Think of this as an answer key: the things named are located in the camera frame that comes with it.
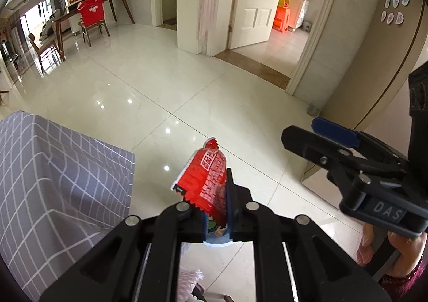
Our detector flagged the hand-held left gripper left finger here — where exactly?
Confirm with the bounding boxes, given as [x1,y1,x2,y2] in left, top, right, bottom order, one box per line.
[39,202,207,302]

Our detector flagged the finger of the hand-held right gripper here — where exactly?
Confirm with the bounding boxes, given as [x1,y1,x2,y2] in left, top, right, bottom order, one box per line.
[311,117,409,173]
[281,125,428,240]

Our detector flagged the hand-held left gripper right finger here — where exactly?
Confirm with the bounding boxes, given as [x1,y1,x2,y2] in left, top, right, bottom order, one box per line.
[227,169,391,302]

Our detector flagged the red snack packet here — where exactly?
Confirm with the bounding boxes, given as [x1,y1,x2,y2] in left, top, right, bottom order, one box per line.
[171,136,230,243]

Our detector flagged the person's right forearm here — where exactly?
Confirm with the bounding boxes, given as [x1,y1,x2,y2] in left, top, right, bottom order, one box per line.
[380,260,428,296]

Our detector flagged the person's right hand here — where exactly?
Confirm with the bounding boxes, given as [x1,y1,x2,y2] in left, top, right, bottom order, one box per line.
[357,224,427,280]

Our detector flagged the pink cloth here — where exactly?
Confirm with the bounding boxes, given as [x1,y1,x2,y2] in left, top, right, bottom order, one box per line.
[180,269,205,302]

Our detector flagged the white cabinet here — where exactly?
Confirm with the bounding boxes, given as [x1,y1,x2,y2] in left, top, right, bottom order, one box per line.
[288,0,310,32]

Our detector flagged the orange plastic stool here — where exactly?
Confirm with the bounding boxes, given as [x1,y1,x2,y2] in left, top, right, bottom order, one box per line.
[272,5,292,34]

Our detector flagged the white panel door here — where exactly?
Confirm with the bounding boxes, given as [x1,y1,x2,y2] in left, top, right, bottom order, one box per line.
[230,0,292,52]

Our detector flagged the grey checkered tablecloth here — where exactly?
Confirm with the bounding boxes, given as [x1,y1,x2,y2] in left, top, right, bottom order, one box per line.
[0,111,136,302]

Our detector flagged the pink lace curtain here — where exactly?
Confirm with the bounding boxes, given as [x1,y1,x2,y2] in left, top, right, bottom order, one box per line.
[198,0,223,55]

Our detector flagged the chair with red cover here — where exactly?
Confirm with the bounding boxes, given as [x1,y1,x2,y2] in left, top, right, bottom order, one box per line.
[78,0,112,47]

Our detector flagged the wooden chair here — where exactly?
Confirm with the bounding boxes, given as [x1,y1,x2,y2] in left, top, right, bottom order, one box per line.
[28,32,66,76]

